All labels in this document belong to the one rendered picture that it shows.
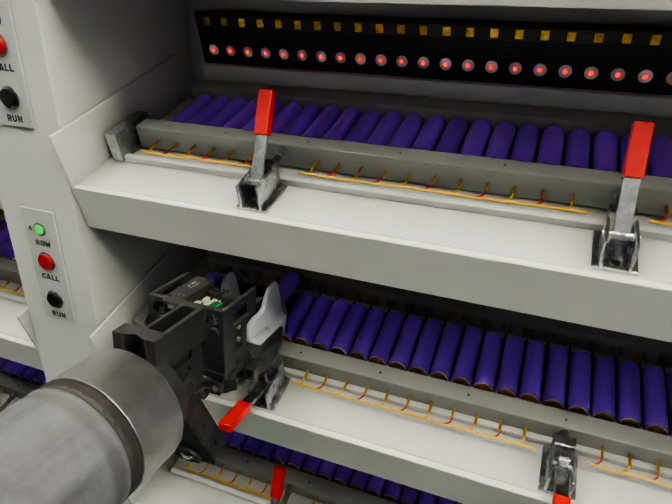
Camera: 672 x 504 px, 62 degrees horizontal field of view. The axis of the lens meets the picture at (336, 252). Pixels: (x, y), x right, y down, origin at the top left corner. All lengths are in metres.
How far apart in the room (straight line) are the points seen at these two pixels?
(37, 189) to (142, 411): 0.28
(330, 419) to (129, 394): 0.22
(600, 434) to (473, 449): 0.10
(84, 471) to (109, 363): 0.08
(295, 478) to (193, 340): 0.31
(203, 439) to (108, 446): 0.15
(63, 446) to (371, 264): 0.23
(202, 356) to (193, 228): 0.11
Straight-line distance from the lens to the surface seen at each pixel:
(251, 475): 0.73
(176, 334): 0.42
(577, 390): 0.55
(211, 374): 0.47
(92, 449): 0.36
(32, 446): 0.35
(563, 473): 0.50
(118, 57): 0.59
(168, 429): 0.40
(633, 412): 0.55
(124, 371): 0.39
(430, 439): 0.52
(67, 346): 0.67
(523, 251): 0.40
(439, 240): 0.41
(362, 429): 0.53
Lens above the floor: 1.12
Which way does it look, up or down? 25 degrees down
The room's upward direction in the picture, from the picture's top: 1 degrees clockwise
